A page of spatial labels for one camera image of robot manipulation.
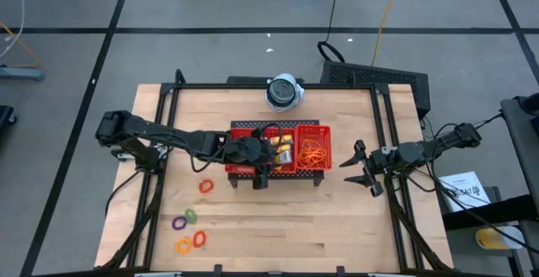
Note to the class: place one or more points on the pile of orange rubber bands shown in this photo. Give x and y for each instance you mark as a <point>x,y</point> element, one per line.
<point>313,154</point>

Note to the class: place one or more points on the black metal mesh riser stand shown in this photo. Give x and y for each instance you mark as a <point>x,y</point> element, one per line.
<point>252,123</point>

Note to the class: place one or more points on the grey desk foot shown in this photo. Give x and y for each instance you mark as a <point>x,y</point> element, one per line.
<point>21,74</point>

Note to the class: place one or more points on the yellow white bottle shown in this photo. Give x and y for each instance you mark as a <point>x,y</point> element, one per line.
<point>492,239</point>

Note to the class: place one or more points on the black perforated computer case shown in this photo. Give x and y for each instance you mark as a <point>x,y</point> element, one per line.
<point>370,75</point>

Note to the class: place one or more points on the red plastic slotted basket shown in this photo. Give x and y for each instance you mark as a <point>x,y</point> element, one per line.
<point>241,133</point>
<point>288,168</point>
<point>313,133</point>

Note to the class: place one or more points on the black aluminium table frame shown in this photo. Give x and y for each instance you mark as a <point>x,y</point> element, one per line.
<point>337,86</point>

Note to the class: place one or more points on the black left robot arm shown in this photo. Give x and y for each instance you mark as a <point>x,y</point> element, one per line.
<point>139,125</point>

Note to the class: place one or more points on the black grey equipment cart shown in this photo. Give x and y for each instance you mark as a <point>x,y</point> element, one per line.
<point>522,142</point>

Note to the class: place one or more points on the white printed paper sheet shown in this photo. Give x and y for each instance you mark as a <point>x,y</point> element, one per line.
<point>459,188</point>

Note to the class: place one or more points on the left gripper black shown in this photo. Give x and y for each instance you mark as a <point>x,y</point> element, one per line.
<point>246,150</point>

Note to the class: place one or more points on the white cylindrical appliance black rim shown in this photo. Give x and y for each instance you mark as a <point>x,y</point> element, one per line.
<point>281,91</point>

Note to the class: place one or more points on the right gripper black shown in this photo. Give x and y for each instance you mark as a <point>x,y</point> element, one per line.
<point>385,159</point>

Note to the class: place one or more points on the yellow green crayon pack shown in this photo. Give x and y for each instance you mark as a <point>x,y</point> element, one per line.
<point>283,139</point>
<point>284,148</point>

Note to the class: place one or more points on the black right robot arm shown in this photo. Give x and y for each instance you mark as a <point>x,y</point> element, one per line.
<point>442,142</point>

